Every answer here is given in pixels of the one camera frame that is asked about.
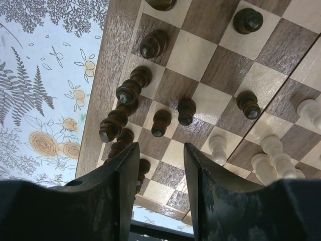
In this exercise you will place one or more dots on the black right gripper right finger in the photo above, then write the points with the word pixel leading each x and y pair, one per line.
pixel 225 206

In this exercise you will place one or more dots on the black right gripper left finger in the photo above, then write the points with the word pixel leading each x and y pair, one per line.
pixel 96 206

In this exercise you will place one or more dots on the dark chess pawn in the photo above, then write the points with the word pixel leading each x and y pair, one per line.
pixel 161 120
pixel 186 109
pixel 144 168
pixel 247 102

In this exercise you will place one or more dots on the wooden chess board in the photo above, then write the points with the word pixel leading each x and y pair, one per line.
pixel 216 50

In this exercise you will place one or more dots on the white chess bishop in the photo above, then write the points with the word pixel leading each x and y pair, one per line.
pixel 281 161

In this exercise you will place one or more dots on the dark chess bishop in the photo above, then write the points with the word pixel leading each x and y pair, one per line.
pixel 124 140

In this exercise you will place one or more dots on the dark chess king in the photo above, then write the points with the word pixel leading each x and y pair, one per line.
pixel 111 127

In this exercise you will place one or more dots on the dark chess queen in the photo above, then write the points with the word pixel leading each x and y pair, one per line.
pixel 130 90

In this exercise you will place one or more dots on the dark chess rook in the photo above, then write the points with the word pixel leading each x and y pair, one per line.
pixel 154 44

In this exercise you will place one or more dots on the floral table mat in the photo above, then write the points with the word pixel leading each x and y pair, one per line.
pixel 48 61

